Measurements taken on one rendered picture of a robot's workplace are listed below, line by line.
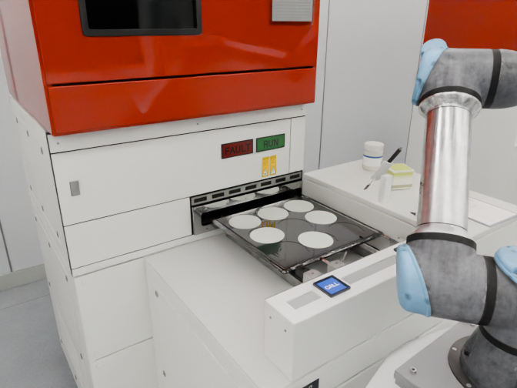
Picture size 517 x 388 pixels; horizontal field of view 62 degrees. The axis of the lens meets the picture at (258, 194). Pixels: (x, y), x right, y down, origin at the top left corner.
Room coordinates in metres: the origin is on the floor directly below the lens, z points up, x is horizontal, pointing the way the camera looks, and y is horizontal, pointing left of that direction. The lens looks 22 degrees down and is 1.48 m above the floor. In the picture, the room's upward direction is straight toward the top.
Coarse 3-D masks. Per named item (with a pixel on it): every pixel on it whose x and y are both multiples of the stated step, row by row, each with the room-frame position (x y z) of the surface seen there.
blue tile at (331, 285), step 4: (328, 280) 0.78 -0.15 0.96; (332, 280) 0.78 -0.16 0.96; (336, 280) 0.78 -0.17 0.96; (320, 284) 0.77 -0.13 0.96; (324, 284) 0.77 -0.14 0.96; (328, 284) 0.77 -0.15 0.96; (332, 284) 0.77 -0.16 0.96; (336, 284) 0.77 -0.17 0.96; (340, 284) 0.77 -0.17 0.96; (324, 288) 0.75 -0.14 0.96; (328, 288) 0.75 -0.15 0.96; (332, 288) 0.75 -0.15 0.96; (336, 288) 0.75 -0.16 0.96; (340, 288) 0.75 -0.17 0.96; (344, 288) 0.75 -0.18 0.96; (332, 292) 0.74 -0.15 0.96
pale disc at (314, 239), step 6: (306, 234) 1.11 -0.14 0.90; (312, 234) 1.12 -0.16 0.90; (318, 234) 1.12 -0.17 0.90; (324, 234) 1.12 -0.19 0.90; (300, 240) 1.08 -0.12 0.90; (306, 240) 1.08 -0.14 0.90; (312, 240) 1.08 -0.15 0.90; (318, 240) 1.08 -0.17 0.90; (324, 240) 1.08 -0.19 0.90; (330, 240) 1.08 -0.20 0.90; (312, 246) 1.04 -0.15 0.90; (318, 246) 1.04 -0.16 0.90; (324, 246) 1.04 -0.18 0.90
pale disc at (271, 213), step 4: (264, 208) 1.30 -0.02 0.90; (268, 208) 1.30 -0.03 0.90; (272, 208) 1.30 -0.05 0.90; (276, 208) 1.30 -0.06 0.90; (280, 208) 1.30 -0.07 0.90; (260, 212) 1.27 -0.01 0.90; (264, 212) 1.27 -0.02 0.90; (268, 212) 1.27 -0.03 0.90; (272, 212) 1.27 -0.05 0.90; (276, 212) 1.27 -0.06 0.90; (280, 212) 1.27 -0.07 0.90; (284, 212) 1.27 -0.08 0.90; (288, 212) 1.27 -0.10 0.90; (260, 216) 1.24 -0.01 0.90; (264, 216) 1.24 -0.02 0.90; (268, 216) 1.24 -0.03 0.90; (272, 216) 1.24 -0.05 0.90; (276, 216) 1.24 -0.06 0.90; (280, 216) 1.24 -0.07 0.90; (284, 216) 1.24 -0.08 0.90
